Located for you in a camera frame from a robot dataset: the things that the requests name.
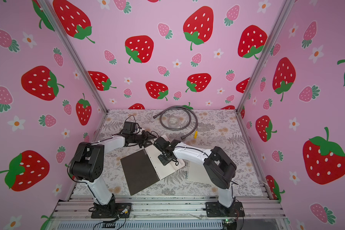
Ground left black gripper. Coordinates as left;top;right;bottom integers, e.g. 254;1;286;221
130;130;157;148

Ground dark grey spiral notebook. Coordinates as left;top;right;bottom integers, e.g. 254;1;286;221
121;145;186;195

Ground white spiral notebook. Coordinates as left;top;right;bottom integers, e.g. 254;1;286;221
186;162;214;185

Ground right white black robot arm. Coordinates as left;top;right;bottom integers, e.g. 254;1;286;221
153;137;237;208

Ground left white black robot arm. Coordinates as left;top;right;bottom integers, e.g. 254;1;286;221
67;122;158;209

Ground clear tape roll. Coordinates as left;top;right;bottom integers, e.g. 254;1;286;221
168;117;180;129

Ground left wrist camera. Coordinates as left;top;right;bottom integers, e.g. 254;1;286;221
121;121;138;135

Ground grey coiled hose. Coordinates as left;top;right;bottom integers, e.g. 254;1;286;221
153;105;199;140

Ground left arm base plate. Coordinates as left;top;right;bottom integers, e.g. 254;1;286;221
88;203;132;219

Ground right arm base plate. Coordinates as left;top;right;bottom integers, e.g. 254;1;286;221
204;202;245;218

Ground aluminium rail frame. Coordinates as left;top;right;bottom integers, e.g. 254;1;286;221
43;195;291;230

